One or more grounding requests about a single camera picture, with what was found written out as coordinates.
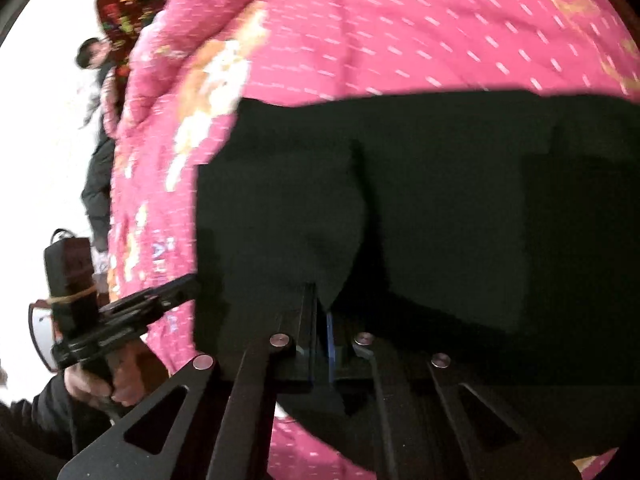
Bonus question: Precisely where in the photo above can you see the black left jacket sleeve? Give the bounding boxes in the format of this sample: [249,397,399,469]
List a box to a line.
[1,374,112,480]

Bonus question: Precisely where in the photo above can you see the dark clothing beside bed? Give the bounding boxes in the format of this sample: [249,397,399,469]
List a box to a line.
[75,38,115,254]

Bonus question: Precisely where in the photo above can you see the black pants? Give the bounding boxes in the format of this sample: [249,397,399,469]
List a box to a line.
[192,88,640,480]

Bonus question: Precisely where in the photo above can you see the person's left hand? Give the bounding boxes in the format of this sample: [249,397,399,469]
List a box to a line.
[63,339,169,408]

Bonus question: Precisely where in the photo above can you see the pink teddy bear quilt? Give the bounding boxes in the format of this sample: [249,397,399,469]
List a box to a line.
[110,0,639,479]

